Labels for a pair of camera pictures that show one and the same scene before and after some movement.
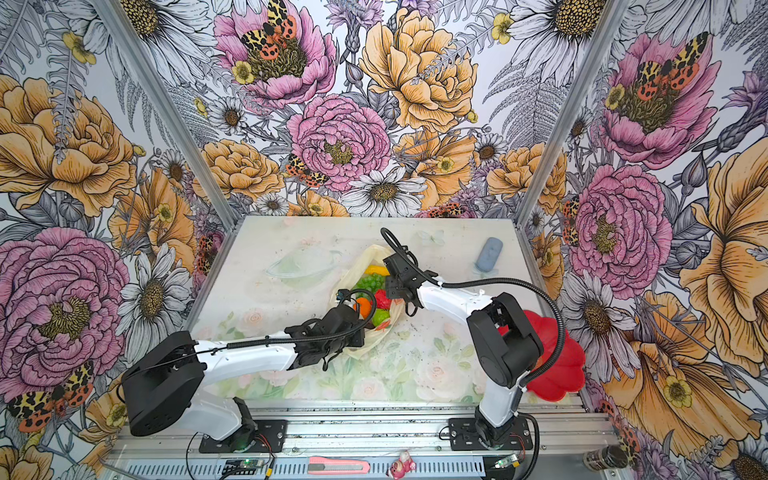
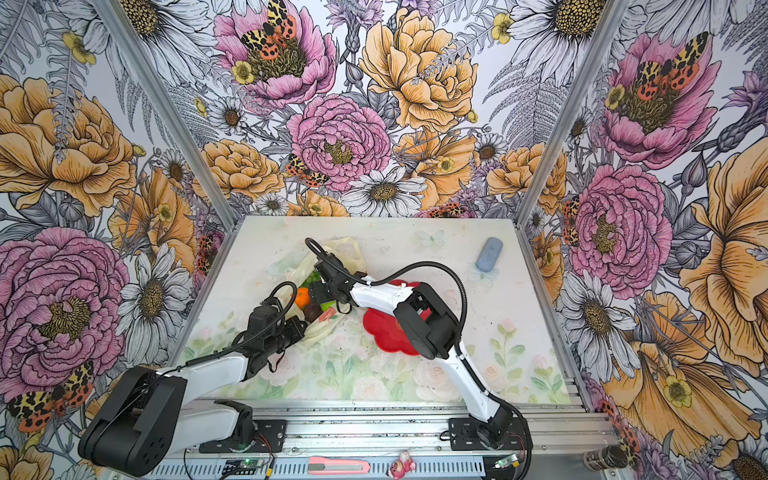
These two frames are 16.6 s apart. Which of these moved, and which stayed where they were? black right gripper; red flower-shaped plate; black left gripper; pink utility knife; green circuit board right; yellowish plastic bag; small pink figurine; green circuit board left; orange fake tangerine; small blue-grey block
Moved: orange fake tangerine; red flower-shaped plate; yellowish plastic bag; black right gripper; black left gripper
Stayed: small blue-grey block; small pink figurine; pink utility knife; green circuit board left; green circuit board right
